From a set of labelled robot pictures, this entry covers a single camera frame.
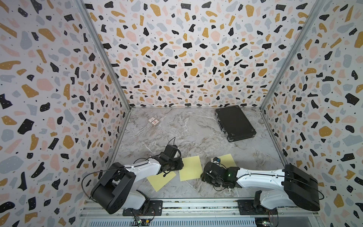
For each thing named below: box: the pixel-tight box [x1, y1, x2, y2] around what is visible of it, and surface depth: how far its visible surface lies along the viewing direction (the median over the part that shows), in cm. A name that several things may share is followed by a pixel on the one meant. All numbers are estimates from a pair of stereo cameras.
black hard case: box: [215, 104, 257, 143], surface depth 111 cm
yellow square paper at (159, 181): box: [146, 170, 177, 193], surface depth 83 cm
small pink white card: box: [147, 117, 160, 126], surface depth 112 cm
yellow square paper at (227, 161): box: [217, 153, 237, 169], surface depth 96 cm
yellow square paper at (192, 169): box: [179, 155, 203, 182], surface depth 88 cm
